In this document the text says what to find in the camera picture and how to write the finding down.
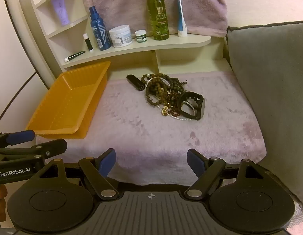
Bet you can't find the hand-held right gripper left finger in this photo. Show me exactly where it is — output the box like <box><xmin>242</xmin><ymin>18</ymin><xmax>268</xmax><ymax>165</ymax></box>
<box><xmin>31</xmin><ymin>148</ymin><xmax>119</xmax><ymax>200</ymax></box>

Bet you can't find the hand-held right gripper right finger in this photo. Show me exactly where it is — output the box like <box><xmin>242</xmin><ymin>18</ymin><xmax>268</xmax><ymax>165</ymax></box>
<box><xmin>184</xmin><ymin>148</ymin><xmax>272</xmax><ymax>200</ymax></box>

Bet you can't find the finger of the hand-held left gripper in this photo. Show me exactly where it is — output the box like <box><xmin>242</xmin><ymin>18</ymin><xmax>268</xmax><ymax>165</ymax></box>
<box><xmin>0</xmin><ymin>130</ymin><xmax>35</xmax><ymax>149</ymax></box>
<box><xmin>0</xmin><ymin>139</ymin><xmax>68</xmax><ymax>157</ymax></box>

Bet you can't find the orange plastic tray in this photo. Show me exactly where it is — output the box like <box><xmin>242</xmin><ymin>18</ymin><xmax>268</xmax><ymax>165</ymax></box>
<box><xmin>26</xmin><ymin>61</ymin><xmax>111</xmax><ymax>140</ymax></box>

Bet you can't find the white pearl necklace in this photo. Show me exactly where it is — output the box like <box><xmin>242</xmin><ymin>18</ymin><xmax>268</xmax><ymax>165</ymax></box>
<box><xmin>145</xmin><ymin>76</ymin><xmax>200</xmax><ymax>121</ymax></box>

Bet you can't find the black smartwatch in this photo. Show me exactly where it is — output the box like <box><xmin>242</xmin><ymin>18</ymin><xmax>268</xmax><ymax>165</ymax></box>
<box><xmin>177</xmin><ymin>91</ymin><xmax>205</xmax><ymax>121</ymax></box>

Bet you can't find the black cylindrical case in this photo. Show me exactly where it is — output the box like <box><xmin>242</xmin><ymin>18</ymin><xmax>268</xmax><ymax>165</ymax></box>
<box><xmin>126</xmin><ymin>75</ymin><xmax>146</xmax><ymax>91</ymax></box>

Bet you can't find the pink fluffy mat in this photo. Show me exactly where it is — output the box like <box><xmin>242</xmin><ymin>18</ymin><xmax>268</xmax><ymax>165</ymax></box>
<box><xmin>35</xmin><ymin>72</ymin><xmax>267</xmax><ymax>186</ymax></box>

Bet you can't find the dark green slim tube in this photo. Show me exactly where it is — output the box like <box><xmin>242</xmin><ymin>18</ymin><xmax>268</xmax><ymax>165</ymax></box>
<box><xmin>64</xmin><ymin>51</ymin><xmax>86</xmax><ymax>62</ymax></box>

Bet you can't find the white lip balm stick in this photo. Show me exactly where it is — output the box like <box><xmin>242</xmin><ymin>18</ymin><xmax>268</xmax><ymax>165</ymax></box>
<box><xmin>83</xmin><ymin>33</ymin><xmax>94</xmax><ymax>53</ymax></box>

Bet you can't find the grey cushion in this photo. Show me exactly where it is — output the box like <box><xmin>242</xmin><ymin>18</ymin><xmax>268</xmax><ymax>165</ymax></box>
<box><xmin>226</xmin><ymin>21</ymin><xmax>303</xmax><ymax>206</ymax></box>

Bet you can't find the blue spray bottle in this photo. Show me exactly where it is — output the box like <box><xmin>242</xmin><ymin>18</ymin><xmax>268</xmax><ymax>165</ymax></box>
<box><xmin>89</xmin><ymin>6</ymin><xmax>112</xmax><ymax>51</ymax></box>

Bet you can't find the cream wooden shelf unit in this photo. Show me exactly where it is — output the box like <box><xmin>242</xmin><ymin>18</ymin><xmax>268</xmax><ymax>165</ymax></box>
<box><xmin>2</xmin><ymin>0</ymin><xmax>234</xmax><ymax>91</ymax></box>

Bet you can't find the white cream jar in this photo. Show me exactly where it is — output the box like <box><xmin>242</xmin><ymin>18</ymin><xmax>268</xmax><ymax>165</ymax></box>
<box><xmin>109</xmin><ymin>25</ymin><xmax>133</xmax><ymax>48</ymax></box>

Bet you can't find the small green-labelled jar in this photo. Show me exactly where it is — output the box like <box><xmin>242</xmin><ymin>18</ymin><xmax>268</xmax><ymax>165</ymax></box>
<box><xmin>135</xmin><ymin>30</ymin><xmax>147</xmax><ymax>43</ymax></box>

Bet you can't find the purple cosmetic tube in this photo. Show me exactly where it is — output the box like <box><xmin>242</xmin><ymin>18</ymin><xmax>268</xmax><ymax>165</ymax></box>
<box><xmin>51</xmin><ymin>0</ymin><xmax>71</xmax><ymax>26</ymax></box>

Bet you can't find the blue and white tube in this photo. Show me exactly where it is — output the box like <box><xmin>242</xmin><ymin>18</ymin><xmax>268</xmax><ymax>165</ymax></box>
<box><xmin>176</xmin><ymin>0</ymin><xmax>188</xmax><ymax>38</ymax></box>

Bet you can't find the green spray bottle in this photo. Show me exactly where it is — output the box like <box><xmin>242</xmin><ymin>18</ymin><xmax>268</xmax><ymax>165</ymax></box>
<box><xmin>147</xmin><ymin>0</ymin><xmax>170</xmax><ymax>41</ymax></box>

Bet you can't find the pink hanging towel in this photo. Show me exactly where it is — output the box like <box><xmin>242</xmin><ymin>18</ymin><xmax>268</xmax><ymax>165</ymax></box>
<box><xmin>78</xmin><ymin>0</ymin><xmax>228</xmax><ymax>38</ymax></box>

